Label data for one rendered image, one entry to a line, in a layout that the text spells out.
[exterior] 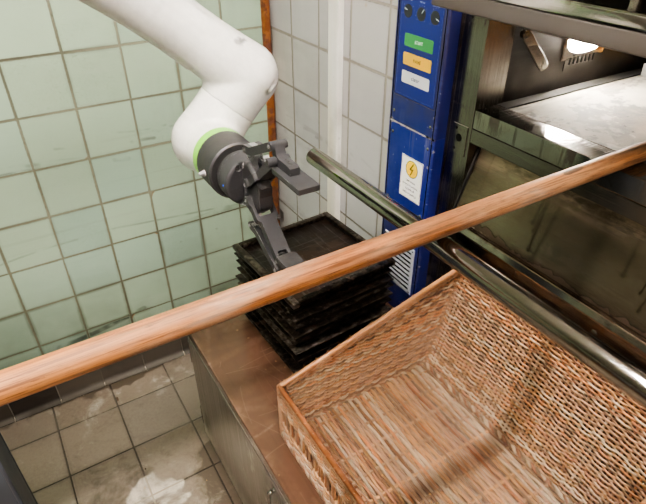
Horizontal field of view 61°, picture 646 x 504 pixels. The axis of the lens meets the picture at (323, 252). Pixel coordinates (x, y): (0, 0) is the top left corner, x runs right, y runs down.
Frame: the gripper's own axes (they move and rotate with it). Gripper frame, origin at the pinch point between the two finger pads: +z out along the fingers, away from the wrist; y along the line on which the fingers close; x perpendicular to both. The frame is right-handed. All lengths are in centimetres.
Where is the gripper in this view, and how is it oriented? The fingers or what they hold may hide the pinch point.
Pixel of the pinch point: (305, 234)
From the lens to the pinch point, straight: 68.9
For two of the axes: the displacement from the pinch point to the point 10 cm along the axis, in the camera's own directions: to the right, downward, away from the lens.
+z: 5.2, 4.9, -7.0
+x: -8.5, 2.9, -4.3
